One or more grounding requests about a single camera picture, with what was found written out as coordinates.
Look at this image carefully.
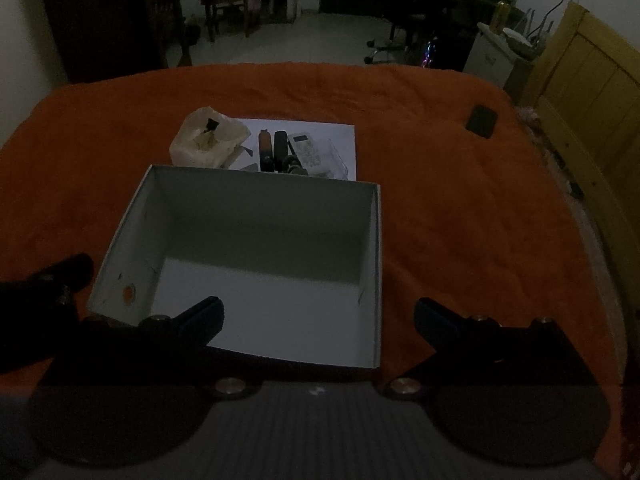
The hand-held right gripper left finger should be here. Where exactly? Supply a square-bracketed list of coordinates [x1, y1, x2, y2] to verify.
[42, 296, 262, 402]

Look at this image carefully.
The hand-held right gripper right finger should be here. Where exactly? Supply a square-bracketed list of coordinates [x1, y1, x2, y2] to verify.
[377, 297, 598, 402]

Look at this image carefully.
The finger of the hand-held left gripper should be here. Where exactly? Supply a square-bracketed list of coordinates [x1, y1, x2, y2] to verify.
[26, 254, 96, 302]

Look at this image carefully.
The white cardboard box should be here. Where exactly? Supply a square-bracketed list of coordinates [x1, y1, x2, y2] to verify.
[86, 164, 383, 370]

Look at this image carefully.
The cream plastic bag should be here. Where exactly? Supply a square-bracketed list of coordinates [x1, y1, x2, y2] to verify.
[169, 106, 252, 168]

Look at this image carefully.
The white remote control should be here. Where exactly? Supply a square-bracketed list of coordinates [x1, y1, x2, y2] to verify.
[289, 132, 323, 170]

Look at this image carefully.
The brown cylindrical tube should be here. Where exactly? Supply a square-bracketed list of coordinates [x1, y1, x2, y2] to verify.
[257, 130, 274, 172]

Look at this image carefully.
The slim black device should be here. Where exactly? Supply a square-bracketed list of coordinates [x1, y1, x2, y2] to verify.
[273, 131, 289, 172]

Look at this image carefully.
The clear plastic packet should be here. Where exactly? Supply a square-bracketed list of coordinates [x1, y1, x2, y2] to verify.
[320, 139, 351, 179]

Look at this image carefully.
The black wallet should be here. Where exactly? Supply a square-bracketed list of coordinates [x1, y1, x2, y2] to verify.
[465, 104, 500, 140]

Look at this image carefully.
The white paper sheet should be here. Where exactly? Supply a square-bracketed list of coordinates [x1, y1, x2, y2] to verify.
[227, 117, 357, 181]

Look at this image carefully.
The dark wooden door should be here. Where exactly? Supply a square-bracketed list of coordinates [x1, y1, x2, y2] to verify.
[35, 0, 168, 83]

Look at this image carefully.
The white cabinet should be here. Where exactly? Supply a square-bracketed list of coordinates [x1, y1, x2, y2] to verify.
[461, 21, 521, 88]

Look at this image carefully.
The colourful lit device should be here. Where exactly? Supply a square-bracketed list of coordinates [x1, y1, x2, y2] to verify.
[421, 37, 441, 68]

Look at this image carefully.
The yellow wooden headboard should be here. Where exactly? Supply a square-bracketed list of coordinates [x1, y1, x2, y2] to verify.
[517, 1, 640, 321]

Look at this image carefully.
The black office chair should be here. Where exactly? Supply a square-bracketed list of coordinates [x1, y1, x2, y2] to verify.
[364, 0, 453, 65]

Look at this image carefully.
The yellow bottle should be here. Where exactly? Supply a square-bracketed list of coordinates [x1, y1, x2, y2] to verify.
[489, 0, 512, 32]

